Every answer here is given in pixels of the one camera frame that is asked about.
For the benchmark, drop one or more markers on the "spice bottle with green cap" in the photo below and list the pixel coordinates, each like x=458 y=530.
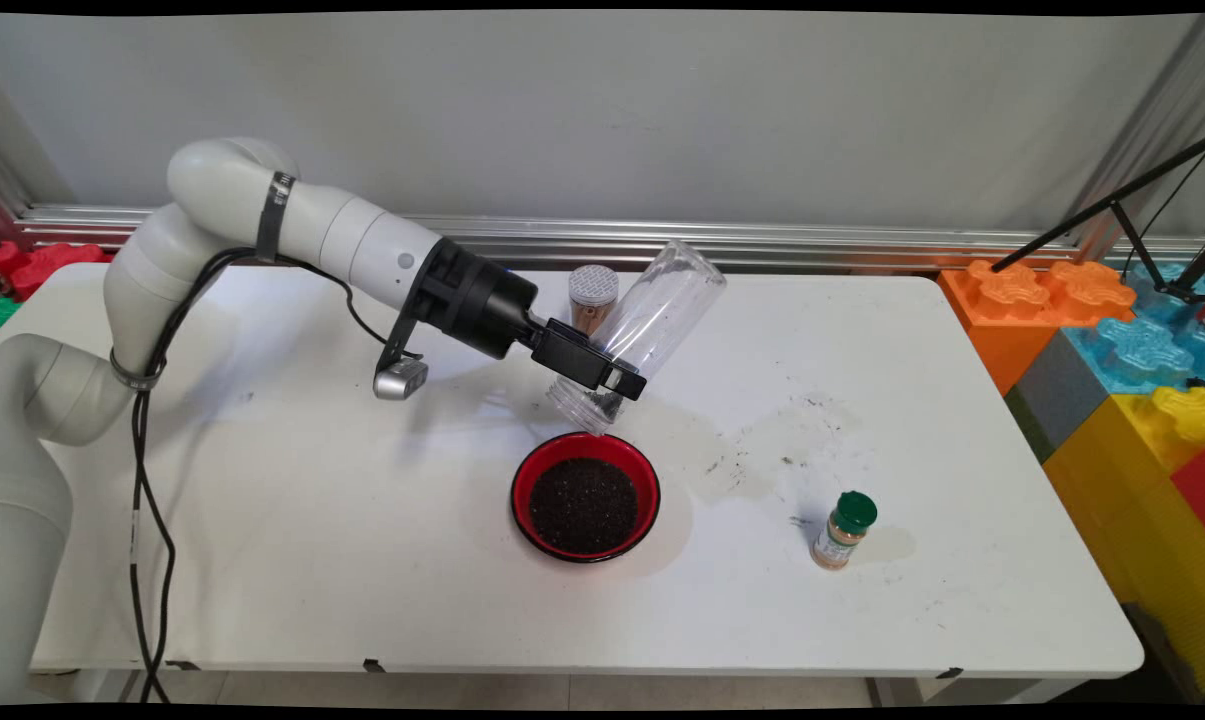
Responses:
x=842 y=535

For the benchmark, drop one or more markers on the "giant orange toy brick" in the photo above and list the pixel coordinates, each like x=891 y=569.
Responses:
x=1007 y=290

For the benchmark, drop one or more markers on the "giant red toy brick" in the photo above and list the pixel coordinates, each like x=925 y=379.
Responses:
x=1197 y=490
x=52 y=262

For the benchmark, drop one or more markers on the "jar with white patterned lid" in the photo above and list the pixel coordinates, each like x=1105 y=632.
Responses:
x=592 y=285

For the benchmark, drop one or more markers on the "loose black seeds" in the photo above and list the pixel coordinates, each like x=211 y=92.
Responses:
x=584 y=505

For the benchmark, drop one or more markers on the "red bowl with black rim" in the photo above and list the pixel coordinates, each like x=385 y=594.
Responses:
x=527 y=490

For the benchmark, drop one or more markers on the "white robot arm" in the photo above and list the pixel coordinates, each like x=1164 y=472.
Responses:
x=222 y=180

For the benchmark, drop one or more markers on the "tall clear plastic jar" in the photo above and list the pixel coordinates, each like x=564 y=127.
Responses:
x=672 y=290

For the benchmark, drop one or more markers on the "giant light blue toy brick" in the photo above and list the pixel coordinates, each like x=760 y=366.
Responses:
x=1127 y=350
x=1167 y=285

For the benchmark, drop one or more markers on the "black tripod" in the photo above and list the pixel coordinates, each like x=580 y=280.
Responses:
x=1112 y=199

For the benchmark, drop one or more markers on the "giant yellow studded toy brick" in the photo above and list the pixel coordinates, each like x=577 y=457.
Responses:
x=1182 y=410

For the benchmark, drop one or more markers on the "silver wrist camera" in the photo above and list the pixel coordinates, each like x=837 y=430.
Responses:
x=402 y=380

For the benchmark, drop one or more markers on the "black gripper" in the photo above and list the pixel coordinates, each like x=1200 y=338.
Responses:
x=472 y=300

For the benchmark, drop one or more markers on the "giant green toy brick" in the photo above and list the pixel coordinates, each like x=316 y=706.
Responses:
x=4 y=312

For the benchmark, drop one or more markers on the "aluminium wall rail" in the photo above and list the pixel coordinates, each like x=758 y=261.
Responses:
x=862 y=240

